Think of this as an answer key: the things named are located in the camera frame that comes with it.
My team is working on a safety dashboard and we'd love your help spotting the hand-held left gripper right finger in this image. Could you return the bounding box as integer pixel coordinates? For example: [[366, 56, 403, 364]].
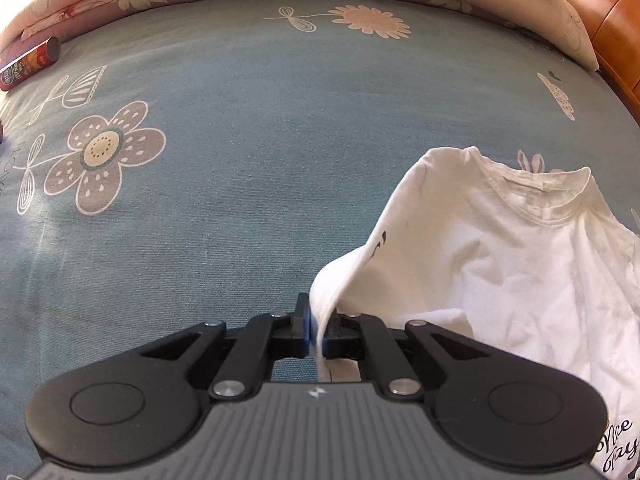
[[322, 312, 496, 402]]

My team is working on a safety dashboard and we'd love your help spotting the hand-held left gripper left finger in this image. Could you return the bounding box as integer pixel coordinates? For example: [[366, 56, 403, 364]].
[[141, 293, 314, 402]]

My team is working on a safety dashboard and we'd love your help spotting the white long-sleeve shirt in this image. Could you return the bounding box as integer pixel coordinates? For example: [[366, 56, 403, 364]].
[[309, 146, 640, 480]]

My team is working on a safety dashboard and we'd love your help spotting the blue floral bed sheet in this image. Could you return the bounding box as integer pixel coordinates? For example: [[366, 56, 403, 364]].
[[0, 0, 640, 480]]

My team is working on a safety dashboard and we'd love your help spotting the red snack can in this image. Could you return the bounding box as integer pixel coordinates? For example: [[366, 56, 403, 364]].
[[0, 36, 62, 92]]

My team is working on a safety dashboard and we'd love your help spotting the wooden headboard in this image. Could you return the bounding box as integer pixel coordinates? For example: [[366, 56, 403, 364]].
[[560, 0, 640, 126]]

